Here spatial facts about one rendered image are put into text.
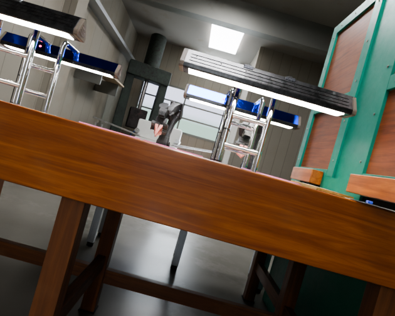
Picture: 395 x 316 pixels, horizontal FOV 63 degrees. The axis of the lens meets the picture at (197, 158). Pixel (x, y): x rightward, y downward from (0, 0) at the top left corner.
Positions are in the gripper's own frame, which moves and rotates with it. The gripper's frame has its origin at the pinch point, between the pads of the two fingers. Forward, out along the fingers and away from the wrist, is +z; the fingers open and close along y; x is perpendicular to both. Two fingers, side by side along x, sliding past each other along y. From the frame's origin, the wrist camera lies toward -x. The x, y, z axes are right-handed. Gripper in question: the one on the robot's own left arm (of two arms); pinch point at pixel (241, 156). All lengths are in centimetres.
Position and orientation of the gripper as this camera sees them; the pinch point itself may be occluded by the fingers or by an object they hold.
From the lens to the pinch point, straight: 179.1
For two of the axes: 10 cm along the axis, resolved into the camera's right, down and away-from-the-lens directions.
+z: -1.7, 5.9, -7.9
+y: 9.6, 2.9, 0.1
